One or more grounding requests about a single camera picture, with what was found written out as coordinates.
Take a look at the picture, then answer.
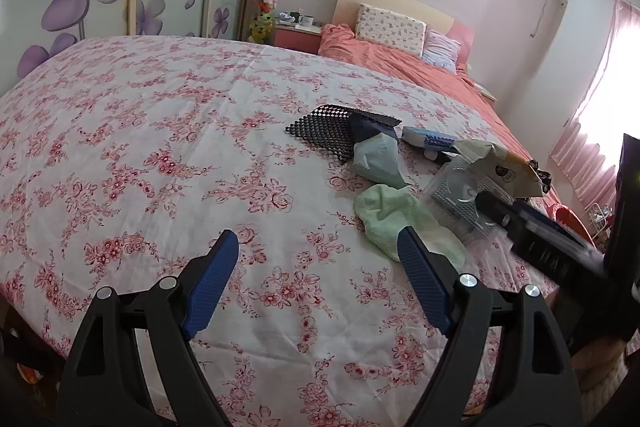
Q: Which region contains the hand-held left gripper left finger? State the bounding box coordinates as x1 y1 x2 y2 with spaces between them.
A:
57 229 240 427

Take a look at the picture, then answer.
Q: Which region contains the orange duvet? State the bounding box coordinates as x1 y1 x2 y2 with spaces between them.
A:
317 23 566 208

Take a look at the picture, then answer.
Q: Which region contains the black patterned scrunchie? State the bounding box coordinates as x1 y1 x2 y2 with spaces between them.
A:
525 159 552 194

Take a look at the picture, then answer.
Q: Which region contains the striped pillow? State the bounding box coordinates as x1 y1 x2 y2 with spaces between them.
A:
421 29 463 72

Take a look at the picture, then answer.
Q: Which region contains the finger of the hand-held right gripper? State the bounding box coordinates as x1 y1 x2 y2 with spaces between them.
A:
474 192 607 284

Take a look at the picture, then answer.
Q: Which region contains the blue tissue pack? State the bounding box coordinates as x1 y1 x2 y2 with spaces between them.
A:
401 126 458 152

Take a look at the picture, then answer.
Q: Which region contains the pink curtain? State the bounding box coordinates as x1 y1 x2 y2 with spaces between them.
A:
549 0 640 210

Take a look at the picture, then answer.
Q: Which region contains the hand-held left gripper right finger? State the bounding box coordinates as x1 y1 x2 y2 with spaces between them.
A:
397 226 583 427

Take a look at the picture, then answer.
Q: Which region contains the green cloth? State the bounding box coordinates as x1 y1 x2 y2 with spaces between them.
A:
354 183 467 270

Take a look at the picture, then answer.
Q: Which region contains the clear plastic container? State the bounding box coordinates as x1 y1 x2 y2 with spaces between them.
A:
420 154 507 248

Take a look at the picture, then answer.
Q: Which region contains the pink floral bedspread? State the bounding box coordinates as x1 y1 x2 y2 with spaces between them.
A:
0 34 568 427

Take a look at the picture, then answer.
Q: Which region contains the red basket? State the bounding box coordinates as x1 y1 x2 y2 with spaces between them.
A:
547 202 585 230

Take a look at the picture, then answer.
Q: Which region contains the white wire rack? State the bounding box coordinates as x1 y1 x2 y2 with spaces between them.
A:
586 201 615 239

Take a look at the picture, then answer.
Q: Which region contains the white paper bag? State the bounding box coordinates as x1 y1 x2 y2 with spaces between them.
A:
452 139 546 198

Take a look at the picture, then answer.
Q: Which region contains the floral pillow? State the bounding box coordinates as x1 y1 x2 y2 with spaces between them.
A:
355 3 428 58

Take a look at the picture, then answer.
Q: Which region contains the pink nightstand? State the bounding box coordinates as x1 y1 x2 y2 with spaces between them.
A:
272 23 323 56

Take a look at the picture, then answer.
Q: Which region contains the black mesh mat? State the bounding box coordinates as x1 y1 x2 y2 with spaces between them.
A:
285 104 403 165

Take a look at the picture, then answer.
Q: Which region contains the light blue packet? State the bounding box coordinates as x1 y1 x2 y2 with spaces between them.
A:
352 132 409 189

